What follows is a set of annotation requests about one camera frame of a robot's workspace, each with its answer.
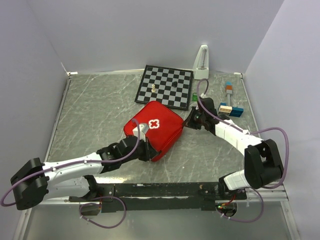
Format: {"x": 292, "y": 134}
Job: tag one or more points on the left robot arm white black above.
{"x": 36, "y": 181}

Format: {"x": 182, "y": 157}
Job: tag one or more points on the white metronome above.
{"x": 201, "y": 63}

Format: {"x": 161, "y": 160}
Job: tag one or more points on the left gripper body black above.
{"x": 142, "y": 153}

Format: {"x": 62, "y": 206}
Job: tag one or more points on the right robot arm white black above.
{"x": 262, "y": 160}

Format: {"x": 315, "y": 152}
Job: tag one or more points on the white chess pawn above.
{"x": 153, "y": 88}

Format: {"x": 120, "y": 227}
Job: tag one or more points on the black chess pawn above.
{"x": 175, "y": 84}

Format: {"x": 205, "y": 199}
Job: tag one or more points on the aluminium rail frame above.
{"x": 269, "y": 195}

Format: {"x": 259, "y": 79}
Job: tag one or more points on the black white chessboard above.
{"x": 177, "y": 98}

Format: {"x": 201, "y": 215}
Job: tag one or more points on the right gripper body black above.
{"x": 196, "y": 119}

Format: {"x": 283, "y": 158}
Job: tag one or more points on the black red medicine kit case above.
{"x": 165, "y": 127}

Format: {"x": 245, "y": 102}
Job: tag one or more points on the blue white brick block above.
{"x": 232, "y": 111}

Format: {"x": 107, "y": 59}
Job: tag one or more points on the blue orange grey brick stick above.
{"x": 229, "y": 92}

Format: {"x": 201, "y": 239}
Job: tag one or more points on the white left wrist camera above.
{"x": 141, "y": 131}

